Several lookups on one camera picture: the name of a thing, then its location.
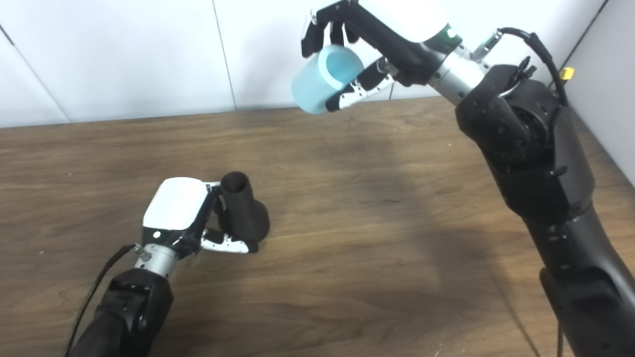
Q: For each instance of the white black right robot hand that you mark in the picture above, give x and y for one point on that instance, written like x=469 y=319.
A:
x=402 y=29

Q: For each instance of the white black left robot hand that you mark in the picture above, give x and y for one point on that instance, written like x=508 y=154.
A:
x=173 y=203

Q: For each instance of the black funnel-shaped nozzle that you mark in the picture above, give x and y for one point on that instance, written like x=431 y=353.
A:
x=243 y=215

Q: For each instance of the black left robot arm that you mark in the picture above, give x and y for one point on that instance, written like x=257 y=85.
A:
x=129 y=307

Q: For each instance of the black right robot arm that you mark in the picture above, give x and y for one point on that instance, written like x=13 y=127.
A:
x=540 y=163

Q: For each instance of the black wall panel hinge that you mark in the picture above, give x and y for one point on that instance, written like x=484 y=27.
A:
x=7 y=34

